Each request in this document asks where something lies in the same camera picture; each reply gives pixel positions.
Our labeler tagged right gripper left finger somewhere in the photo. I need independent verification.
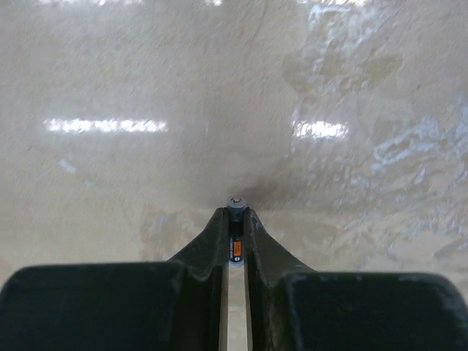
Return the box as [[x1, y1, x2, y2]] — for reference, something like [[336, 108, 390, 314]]
[[1, 208, 228, 350]]

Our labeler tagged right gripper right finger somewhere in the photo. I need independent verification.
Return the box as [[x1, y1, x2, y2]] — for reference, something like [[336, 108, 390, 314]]
[[244, 209, 467, 350]]

